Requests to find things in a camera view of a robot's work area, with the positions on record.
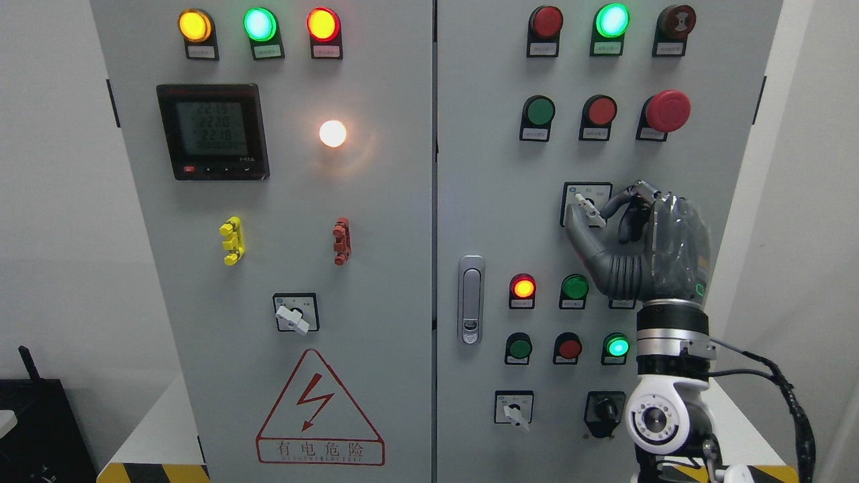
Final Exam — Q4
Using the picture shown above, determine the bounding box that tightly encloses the silver door latch handle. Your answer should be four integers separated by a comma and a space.
457, 254, 485, 345

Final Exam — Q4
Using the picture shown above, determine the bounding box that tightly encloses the red indicator light top right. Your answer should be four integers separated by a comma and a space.
525, 4, 564, 58

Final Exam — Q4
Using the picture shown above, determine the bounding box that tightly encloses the gray robotic hand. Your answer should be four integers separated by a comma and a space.
565, 180, 711, 306

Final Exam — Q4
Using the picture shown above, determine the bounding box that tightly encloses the yellow indicator light top left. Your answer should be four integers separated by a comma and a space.
177, 8, 219, 61

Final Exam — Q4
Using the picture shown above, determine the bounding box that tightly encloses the dark red buzzer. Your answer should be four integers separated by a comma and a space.
652, 4, 697, 58

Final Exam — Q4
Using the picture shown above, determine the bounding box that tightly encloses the black rotary selector switch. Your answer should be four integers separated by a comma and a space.
583, 391, 626, 438

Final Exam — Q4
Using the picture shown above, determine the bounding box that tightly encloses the white glowing lamp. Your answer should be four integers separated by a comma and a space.
318, 119, 348, 149

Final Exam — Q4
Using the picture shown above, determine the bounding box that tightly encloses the red push button lower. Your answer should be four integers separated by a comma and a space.
552, 332, 583, 365

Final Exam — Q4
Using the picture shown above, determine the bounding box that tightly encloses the green indicator light top right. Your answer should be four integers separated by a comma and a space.
589, 3, 631, 57

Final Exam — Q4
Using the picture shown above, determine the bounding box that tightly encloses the gray electrical cabinet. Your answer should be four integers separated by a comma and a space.
90, 1, 782, 482

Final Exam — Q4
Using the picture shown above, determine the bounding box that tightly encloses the red push button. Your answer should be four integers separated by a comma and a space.
578, 94, 617, 142
552, 332, 583, 365

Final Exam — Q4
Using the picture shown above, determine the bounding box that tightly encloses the red emergency stop button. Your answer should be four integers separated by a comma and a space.
636, 89, 691, 142

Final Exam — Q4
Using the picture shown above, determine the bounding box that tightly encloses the green indicator light middle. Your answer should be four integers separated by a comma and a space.
558, 273, 589, 310

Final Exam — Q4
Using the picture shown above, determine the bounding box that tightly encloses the red indicator light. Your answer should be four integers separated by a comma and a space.
525, 4, 564, 58
306, 7, 343, 59

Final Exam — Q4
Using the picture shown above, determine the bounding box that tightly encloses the lit green push button lower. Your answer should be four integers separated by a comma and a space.
601, 332, 631, 366

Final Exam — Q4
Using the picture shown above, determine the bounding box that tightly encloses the red indicator light top left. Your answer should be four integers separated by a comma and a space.
306, 7, 343, 59

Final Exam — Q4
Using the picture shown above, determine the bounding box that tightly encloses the green indicator light top left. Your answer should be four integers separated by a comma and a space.
242, 7, 285, 60

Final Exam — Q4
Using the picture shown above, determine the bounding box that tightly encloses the green indicator light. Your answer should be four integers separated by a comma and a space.
242, 7, 285, 60
589, 3, 631, 57
558, 273, 589, 310

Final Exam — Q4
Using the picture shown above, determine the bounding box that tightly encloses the red terminal clip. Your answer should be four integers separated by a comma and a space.
332, 217, 352, 266

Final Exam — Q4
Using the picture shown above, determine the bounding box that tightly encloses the gray rotary switch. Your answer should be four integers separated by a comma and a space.
493, 390, 535, 433
560, 181, 613, 228

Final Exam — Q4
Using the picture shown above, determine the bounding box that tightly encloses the green push button upper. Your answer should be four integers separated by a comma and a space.
519, 95, 556, 142

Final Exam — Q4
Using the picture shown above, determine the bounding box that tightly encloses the lit red indicator middle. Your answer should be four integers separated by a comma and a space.
507, 273, 536, 310

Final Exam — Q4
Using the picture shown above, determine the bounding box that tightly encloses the black box with antenna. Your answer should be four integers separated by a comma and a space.
1, 345, 97, 482

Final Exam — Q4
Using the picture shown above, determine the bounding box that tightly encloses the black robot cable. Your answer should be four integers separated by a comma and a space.
705, 338, 817, 483

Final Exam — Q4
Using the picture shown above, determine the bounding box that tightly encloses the digital power meter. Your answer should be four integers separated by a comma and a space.
156, 83, 270, 180

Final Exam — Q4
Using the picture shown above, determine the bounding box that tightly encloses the yellow terminal clip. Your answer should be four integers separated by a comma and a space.
219, 216, 245, 266

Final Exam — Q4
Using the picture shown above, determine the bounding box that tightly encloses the gray rotary switch left door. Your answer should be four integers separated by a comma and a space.
272, 292, 320, 335

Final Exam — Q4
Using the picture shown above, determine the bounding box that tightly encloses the red push button upper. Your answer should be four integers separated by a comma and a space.
578, 94, 617, 142

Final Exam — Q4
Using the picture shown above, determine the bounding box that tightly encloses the red electric hazard warning sticker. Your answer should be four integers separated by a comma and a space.
256, 348, 385, 466

